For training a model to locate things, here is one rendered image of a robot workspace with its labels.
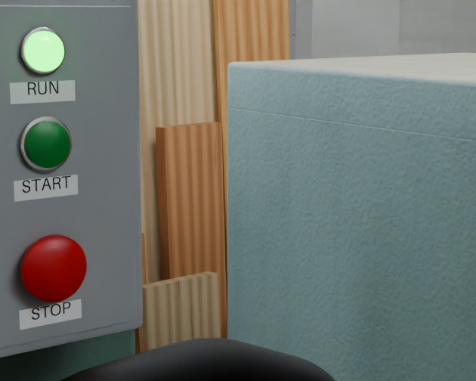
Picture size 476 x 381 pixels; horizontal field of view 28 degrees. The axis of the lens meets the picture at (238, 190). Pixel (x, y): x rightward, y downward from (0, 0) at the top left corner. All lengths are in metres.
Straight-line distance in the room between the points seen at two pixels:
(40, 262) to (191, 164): 1.70
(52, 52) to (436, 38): 2.41
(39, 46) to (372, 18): 2.41
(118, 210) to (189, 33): 1.79
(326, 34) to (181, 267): 0.86
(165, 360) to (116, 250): 0.08
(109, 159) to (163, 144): 1.63
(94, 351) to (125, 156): 0.13
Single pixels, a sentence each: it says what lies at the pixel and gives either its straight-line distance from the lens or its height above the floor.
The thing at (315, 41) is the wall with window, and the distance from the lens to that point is 2.63.
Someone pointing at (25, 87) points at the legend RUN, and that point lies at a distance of 0.42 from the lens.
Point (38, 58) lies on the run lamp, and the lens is 0.41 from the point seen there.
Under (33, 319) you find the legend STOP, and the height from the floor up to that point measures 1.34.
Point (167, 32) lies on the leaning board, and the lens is 2.15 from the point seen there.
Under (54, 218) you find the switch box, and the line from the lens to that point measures 0.43.
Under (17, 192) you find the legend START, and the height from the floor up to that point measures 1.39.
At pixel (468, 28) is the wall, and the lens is 2.72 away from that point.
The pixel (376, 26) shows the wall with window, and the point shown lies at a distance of 2.81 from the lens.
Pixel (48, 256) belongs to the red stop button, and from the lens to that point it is 0.42.
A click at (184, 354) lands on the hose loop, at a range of 0.51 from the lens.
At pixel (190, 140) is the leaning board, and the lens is 2.11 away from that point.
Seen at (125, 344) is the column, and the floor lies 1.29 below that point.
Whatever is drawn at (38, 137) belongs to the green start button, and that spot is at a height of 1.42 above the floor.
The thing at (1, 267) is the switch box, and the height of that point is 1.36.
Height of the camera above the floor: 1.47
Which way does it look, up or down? 11 degrees down
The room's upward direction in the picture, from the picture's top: straight up
